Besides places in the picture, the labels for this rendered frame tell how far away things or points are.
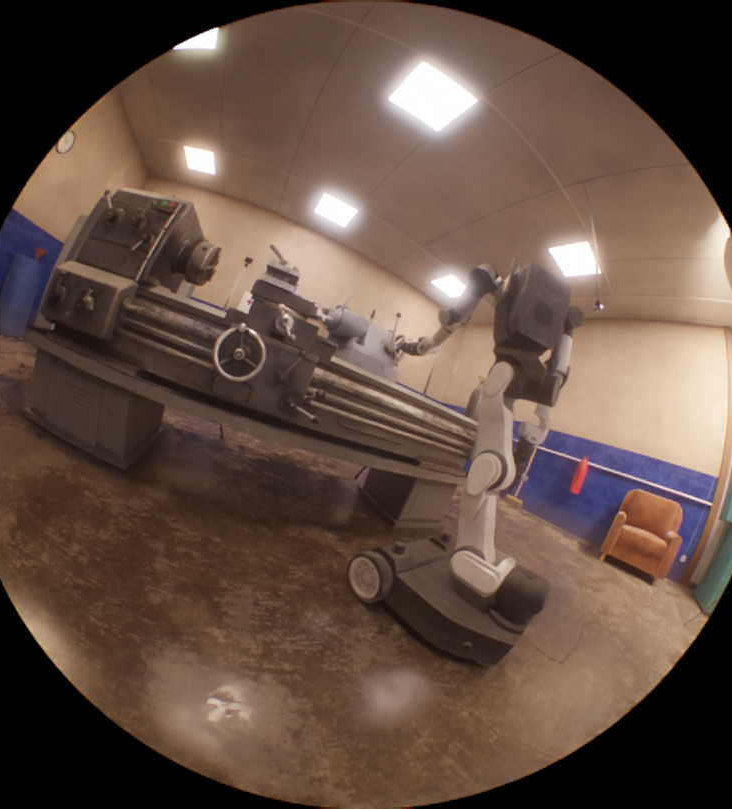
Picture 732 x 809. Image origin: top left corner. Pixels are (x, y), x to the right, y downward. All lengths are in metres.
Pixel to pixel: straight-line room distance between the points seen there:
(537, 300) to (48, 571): 1.71
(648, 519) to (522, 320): 3.13
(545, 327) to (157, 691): 1.48
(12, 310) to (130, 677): 3.75
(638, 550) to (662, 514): 0.57
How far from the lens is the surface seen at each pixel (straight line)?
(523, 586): 0.94
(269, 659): 0.78
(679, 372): 4.51
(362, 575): 1.01
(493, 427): 0.95
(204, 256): 1.46
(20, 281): 4.00
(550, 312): 1.02
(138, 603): 0.84
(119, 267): 1.47
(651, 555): 3.39
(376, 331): 1.54
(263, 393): 1.06
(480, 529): 0.95
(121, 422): 1.35
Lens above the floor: 0.68
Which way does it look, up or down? level
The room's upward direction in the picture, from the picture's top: 21 degrees clockwise
